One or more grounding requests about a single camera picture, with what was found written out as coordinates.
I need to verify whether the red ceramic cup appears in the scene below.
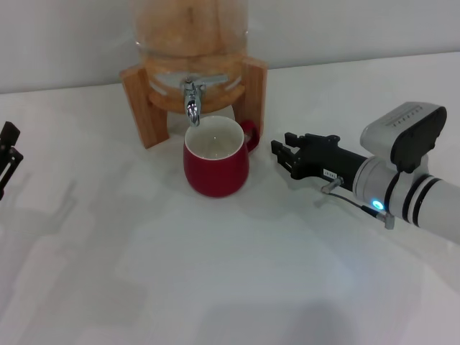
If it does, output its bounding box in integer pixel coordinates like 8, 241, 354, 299
183, 115, 260, 198

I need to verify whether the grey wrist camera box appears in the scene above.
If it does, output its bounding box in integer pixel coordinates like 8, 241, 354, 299
360, 101, 449, 174

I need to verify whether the glass water dispenser jar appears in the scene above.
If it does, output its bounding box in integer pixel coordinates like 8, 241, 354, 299
133, 0, 251, 116

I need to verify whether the wooden dispenser stand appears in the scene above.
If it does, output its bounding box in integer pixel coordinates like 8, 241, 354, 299
119, 56, 269, 150

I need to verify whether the chrome faucet tap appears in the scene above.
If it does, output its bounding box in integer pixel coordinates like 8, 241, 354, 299
181, 73, 229, 128

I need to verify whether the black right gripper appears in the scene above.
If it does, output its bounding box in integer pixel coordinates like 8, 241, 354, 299
271, 132, 370, 190

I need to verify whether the thin black cable with plugs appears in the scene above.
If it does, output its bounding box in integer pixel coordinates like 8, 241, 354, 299
321, 177, 396, 230

